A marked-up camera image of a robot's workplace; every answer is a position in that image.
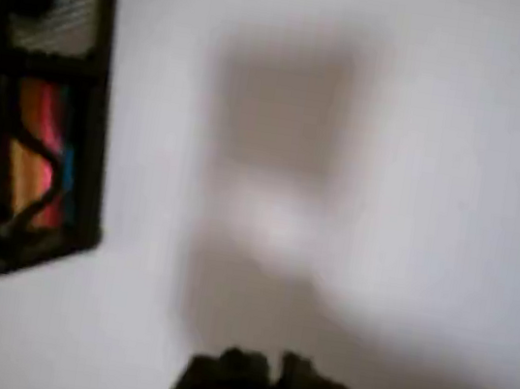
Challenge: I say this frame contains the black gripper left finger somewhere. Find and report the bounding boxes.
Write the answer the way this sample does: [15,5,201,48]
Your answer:
[162,337,277,389]

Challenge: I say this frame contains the black mesh desk organizer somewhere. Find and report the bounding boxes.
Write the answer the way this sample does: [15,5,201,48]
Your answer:
[0,0,138,305]

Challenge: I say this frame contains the colourful sticky flags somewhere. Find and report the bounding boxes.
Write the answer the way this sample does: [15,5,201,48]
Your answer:
[0,77,94,231]

